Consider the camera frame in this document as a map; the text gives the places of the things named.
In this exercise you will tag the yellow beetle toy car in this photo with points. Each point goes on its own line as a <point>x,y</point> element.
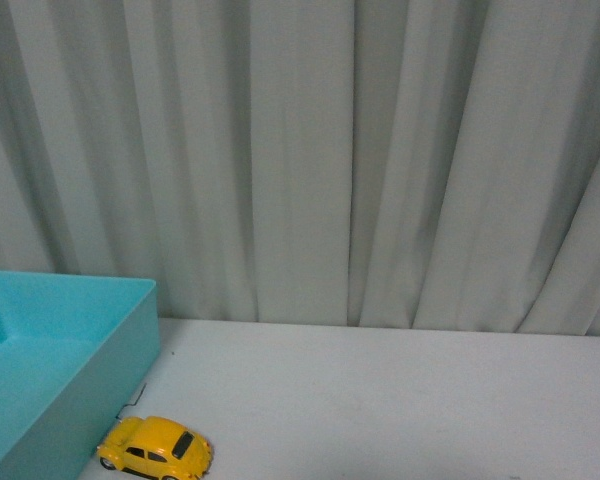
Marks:
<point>155,448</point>

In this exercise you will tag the grey pleated curtain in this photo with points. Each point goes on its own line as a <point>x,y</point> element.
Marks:
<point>405,164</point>

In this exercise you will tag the turquoise plastic storage bin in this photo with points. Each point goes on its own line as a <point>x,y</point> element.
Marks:
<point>73,350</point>

